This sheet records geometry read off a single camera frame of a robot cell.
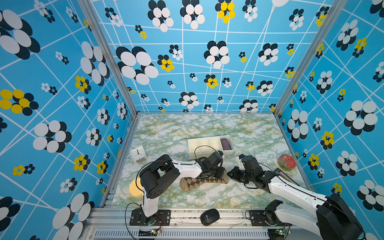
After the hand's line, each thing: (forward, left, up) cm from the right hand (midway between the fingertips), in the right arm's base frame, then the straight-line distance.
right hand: (227, 174), depth 85 cm
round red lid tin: (+8, -36, -1) cm, 37 cm away
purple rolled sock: (+19, 0, +3) cm, 19 cm away
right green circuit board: (-27, -21, -5) cm, 34 cm away
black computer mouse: (-21, +12, -1) cm, 24 cm away
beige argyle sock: (-5, +22, -3) cm, 23 cm away
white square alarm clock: (+12, +55, 0) cm, 56 cm away
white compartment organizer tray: (+12, +14, +9) cm, 20 cm away
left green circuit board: (-28, +40, -4) cm, 49 cm away
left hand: (+2, +1, -3) cm, 3 cm away
